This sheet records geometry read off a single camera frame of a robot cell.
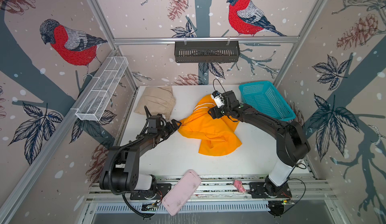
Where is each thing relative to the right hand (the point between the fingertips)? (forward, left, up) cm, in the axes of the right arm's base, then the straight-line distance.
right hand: (212, 110), depth 91 cm
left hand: (-10, +22, -4) cm, 24 cm away
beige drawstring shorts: (+12, +39, -6) cm, 41 cm away
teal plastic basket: (+24, -41, -13) cm, 49 cm away
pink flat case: (-43, +16, -10) cm, 47 cm away
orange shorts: (-14, -3, -7) cm, 16 cm away
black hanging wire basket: (+38, +4, +17) cm, 42 cm away
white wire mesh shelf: (-17, +59, +21) cm, 64 cm away
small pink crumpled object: (-39, -13, -10) cm, 42 cm away
